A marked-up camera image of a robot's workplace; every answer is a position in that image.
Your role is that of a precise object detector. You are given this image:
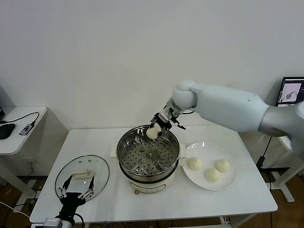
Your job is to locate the white side desk with mouse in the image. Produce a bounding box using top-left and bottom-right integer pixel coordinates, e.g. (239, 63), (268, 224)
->
(0, 106), (48, 190)

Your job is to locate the stainless steel steamer basket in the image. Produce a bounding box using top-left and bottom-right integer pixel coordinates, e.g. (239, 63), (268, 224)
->
(109, 124), (188, 178)

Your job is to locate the white side desk with laptop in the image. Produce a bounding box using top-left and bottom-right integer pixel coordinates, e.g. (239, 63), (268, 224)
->
(270, 136), (304, 203)

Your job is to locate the white floor cable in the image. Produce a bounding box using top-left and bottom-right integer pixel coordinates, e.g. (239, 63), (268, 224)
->
(0, 201), (30, 217)

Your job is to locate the white round plate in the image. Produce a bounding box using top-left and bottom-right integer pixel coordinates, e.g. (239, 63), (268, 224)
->
(182, 141), (238, 190)

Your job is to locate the black computer mouse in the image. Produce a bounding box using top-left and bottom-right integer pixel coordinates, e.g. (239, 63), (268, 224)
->
(0, 123), (16, 140)

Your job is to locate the grey usb hub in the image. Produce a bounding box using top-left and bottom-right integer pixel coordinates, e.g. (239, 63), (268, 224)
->
(19, 123), (34, 136)

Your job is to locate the glass lid with cream handle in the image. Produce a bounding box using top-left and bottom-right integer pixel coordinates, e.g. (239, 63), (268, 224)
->
(55, 154), (110, 205)

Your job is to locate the cream electric cooker pot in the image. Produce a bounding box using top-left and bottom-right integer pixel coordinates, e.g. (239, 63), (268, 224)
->
(110, 152), (187, 196)

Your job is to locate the white steamed baozi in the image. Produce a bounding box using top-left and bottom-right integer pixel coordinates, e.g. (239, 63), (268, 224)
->
(214, 159), (231, 173)
(188, 157), (203, 171)
(146, 125), (162, 140)
(204, 168), (221, 183)

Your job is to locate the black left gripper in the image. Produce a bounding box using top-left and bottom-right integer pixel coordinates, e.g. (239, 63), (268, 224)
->
(57, 175), (95, 220)

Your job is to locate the open grey laptop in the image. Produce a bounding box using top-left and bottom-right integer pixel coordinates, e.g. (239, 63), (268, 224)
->
(276, 76), (304, 108)

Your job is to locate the black laptop power cable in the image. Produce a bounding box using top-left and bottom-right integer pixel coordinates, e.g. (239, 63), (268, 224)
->
(261, 137), (271, 159)

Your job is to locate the black usb hub cable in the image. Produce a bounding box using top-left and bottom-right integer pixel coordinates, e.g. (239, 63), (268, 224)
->
(0, 112), (40, 126)

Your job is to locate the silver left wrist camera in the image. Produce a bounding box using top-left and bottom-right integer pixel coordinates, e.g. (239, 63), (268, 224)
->
(44, 218), (63, 228)

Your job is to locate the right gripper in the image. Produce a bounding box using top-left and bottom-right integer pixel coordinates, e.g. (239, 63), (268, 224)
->
(150, 106), (180, 136)

